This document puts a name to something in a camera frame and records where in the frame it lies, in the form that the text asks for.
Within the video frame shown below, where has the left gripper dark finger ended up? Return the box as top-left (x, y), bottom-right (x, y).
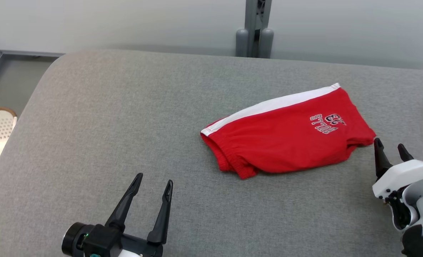
top-left (106, 173), bottom-right (143, 231)
top-left (147, 180), bottom-right (174, 246)

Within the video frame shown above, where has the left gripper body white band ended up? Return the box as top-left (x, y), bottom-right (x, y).
top-left (116, 233), bottom-right (164, 257)

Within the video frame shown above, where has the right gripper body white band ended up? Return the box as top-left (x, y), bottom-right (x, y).
top-left (372, 159), bottom-right (423, 199)

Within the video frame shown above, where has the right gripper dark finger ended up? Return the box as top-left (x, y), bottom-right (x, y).
top-left (397, 143), bottom-right (414, 162)
top-left (373, 138), bottom-right (393, 179)

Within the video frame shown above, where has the red Bulls shorts white stripe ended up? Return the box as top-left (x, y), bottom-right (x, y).
top-left (200, 83), bottom-right (377, 180)

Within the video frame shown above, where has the grey cylinder bumper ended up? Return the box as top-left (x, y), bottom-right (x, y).
top-left (236, 29), bottom-right (250, 58)
top-left (258, 28), bottom-right (275, 59)

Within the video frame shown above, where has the grey metal column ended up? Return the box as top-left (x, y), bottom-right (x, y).
top-left (245, 0), bottom-right (273, 58)

